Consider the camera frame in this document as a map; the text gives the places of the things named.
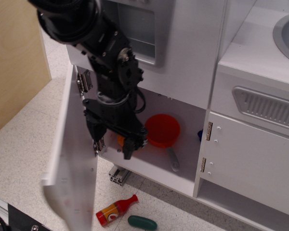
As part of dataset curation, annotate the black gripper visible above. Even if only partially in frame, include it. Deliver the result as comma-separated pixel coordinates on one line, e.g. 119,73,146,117
82,92,147,160

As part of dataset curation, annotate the white fridge door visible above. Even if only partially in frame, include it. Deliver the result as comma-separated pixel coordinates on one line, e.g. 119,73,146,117
41,64,98,231

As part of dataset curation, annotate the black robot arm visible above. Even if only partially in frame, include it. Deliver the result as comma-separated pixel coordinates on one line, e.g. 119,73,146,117
31,0,147,160

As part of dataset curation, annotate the lower silver fridge hinge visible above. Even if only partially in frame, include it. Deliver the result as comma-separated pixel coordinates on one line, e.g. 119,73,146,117
93,137,105,156

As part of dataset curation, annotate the silver fridge hinge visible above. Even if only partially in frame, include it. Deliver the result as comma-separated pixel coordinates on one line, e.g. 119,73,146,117
93,137,105,156
76,70,93,94

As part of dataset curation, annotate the upper silver fridge hinge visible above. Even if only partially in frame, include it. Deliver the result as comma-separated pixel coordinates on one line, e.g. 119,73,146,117
76,70,93,94

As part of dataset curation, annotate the white toy fridge cabinet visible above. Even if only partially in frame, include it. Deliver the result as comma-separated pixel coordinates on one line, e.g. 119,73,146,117
64,0,227,197

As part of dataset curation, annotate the orange toy pumpkin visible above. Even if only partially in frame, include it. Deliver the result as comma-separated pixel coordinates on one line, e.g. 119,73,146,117
117,135,125,147

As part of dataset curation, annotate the aluminium extrusion foot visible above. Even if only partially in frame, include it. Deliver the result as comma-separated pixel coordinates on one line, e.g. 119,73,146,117
108,165,131,186

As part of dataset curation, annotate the red toy pot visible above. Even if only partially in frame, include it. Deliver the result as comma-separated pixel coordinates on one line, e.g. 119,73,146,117
145,114,181,172

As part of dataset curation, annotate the red toy sauce bottle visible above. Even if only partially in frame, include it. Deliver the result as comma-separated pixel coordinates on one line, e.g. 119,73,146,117
96,194,138,226

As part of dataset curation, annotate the green toy pickle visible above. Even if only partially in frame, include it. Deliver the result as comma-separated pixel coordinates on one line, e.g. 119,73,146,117
128,215,158,231

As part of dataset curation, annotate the lower brass oven hinge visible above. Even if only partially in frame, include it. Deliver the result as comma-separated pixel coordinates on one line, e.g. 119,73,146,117
200,157,206,172

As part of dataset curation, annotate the brass oven hinge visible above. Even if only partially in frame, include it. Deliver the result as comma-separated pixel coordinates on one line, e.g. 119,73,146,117
200,157,206,172
206,121,212,141

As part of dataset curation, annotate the upper brass oven hinge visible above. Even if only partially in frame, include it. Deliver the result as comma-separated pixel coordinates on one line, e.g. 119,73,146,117
206,121,212,141

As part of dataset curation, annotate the plywood board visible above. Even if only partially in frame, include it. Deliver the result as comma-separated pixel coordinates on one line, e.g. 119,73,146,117
0,0,51,130

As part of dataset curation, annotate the white toy kitchen counter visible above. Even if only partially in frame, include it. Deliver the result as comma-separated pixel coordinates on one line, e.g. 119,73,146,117
194,0,289,231

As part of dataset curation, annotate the white oven door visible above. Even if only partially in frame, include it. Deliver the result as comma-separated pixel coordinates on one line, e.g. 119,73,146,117
199,113,289,215

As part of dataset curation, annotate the silver vent panel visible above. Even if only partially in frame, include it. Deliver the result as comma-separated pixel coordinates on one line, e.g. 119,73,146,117
232,86,289,128

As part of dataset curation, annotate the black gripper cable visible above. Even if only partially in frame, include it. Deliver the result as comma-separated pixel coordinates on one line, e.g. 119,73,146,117
132,88,146,114

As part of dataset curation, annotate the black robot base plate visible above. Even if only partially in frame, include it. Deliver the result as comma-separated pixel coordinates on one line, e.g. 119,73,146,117
8,204,50,231

